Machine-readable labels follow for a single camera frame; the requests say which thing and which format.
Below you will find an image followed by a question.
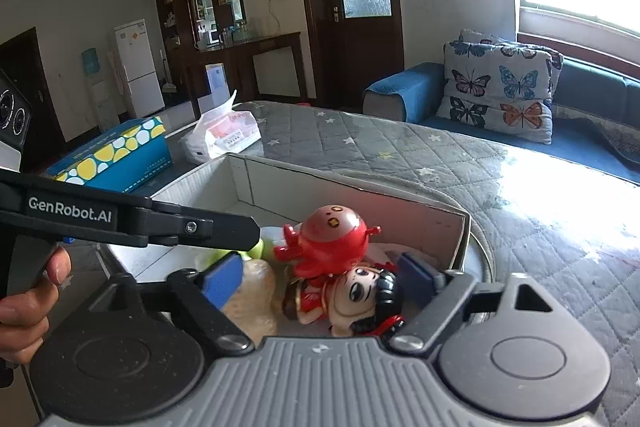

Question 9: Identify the grey quilted star tablecloth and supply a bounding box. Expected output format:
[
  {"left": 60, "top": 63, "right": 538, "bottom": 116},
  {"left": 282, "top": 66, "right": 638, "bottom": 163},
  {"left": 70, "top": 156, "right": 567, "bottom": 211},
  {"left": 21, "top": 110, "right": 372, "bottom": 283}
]
[{"left": 49, "top": 100, "right": 640, "bottom": 427}]

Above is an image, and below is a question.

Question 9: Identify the white soft tissue pack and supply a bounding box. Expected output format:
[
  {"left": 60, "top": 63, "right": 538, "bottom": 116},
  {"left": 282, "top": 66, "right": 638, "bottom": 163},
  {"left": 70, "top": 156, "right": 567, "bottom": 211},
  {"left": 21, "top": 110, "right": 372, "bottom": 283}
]
[{"left": 180, "top": 92, "right": 262, "bottom": 164}]

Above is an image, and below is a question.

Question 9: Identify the person's left hand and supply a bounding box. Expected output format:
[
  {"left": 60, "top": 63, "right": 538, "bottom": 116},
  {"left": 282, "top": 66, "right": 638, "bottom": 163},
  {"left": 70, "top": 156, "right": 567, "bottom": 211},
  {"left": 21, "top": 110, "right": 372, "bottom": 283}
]
[{"left": 0, "top": 247, "right": 72, "bottom": 364}]

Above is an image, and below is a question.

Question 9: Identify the black-haired doll in red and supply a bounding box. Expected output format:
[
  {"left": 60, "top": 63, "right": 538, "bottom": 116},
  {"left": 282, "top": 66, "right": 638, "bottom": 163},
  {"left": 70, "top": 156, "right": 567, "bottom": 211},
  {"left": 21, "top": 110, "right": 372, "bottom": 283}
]
[{"left": 282, "top": 265, "right": 404, "bottom": 337}]

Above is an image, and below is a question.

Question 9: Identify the white refrigerator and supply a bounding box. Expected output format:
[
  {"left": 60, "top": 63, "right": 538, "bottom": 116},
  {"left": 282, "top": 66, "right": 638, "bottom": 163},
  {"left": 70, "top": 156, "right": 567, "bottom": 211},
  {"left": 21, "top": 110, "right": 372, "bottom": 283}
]
[{"left": 114, "top": 20, "right": 165, "bottom": 118}]

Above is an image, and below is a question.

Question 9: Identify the white cardboard box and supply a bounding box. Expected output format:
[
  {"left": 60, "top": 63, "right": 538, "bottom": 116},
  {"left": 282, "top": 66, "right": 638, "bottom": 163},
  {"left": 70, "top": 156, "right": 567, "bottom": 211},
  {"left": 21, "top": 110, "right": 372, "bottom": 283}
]
[{"left": 102, "top": 152, "right": 472, "bottom": 338}]

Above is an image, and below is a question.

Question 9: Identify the lime green frog toy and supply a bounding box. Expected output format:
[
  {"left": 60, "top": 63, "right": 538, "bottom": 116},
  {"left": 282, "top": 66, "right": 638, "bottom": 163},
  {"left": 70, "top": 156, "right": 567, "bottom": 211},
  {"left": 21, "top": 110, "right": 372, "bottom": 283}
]
[{"left": 209, "top": 239, "right": 272, "bottom": 263}]

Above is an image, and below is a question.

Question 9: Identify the dark wooden cabinet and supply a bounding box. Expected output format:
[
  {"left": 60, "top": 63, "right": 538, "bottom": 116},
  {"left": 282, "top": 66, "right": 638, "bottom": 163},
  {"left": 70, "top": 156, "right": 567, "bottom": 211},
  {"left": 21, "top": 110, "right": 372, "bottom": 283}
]
[{"left": 155, "top": 0, "right": 309, "bottom": 116}]

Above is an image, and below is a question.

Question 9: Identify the water dispenser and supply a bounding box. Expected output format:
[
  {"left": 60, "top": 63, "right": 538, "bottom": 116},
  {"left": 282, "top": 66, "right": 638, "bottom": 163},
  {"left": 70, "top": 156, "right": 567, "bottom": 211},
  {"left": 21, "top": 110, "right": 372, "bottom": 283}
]
[{"left": 81, "top": 48, "right": 119, "bottom": 132}]

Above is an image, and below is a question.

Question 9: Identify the beige textured toy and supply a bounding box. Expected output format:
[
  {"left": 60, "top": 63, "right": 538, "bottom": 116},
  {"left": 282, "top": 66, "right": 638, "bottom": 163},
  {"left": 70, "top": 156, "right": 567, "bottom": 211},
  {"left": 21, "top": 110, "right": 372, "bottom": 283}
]
[{"left": 222, "top": 259, "right": 278, "bottom": 346}]

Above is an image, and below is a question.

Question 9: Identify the red octopus toy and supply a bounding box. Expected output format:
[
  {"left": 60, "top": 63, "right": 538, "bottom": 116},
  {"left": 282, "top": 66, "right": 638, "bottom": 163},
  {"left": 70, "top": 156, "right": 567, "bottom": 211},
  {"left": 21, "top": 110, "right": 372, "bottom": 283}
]
[{"left": 273, "top": 204, "right": 382, "bottom": 279}]

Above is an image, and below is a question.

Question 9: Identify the blue sofa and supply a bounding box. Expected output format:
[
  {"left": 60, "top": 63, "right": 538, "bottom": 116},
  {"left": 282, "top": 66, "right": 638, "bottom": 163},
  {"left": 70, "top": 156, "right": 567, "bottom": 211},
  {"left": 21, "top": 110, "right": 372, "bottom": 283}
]
[{"left": 363, "top": 60, "right": 639, "bottom": 183}]

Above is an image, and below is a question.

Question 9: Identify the butterfly print pillow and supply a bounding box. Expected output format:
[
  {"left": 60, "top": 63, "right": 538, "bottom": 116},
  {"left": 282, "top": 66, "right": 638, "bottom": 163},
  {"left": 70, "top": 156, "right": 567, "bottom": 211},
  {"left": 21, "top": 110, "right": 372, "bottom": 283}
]
[{"left": 437, "top": 34, "right": 564, "bottom": 145}]

